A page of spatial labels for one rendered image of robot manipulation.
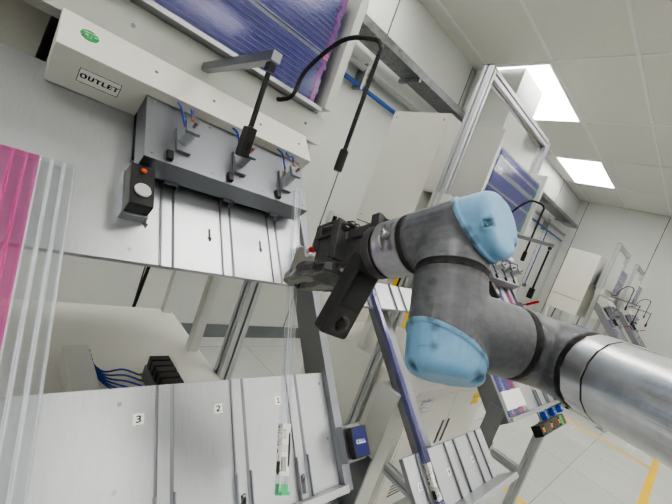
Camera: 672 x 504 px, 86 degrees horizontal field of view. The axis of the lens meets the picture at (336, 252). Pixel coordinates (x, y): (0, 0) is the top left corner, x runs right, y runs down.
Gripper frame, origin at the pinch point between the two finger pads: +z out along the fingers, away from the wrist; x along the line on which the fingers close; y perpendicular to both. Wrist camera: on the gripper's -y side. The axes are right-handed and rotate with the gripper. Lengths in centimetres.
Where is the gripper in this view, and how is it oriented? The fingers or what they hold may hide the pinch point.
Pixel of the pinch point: (293, 284)
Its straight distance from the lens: 60.9
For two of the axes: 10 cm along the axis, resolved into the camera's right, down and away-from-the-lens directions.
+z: -6.7, 1.9, 7.2
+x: -7.2, -3.7, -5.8
